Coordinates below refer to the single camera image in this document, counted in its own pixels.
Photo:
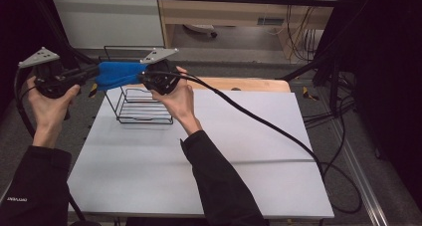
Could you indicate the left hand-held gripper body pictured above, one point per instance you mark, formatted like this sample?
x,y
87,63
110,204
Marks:
x,y
49,78

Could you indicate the wooden desk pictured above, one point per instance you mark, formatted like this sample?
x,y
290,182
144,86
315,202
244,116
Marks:
x,y
232,12

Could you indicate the person's right hand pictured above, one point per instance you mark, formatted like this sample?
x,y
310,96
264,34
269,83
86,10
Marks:
x,y
180,101

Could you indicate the office chair base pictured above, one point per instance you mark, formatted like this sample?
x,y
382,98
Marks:
x,y
200,29

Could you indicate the white panel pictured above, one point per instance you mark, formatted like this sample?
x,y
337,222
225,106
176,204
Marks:
x,y
106,22

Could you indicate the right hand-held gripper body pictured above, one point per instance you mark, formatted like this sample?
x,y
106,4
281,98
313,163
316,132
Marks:
x,y
161,78

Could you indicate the person's left hand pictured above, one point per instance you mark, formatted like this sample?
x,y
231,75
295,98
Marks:
x,y
49,114

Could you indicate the yellow black floor tape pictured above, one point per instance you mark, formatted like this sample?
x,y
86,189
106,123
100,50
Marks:
x,y
93,90
310,94

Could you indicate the wooden table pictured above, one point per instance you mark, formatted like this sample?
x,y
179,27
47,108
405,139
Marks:
x,y
258,85

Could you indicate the blue plastic object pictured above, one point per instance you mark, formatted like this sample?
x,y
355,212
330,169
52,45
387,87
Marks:
x,y
119,74

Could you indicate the black curtain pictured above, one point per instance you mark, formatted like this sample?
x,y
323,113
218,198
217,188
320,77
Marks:
x,y
388,70

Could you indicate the aluminium floor rail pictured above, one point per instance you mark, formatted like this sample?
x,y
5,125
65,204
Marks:
x,y
361,176

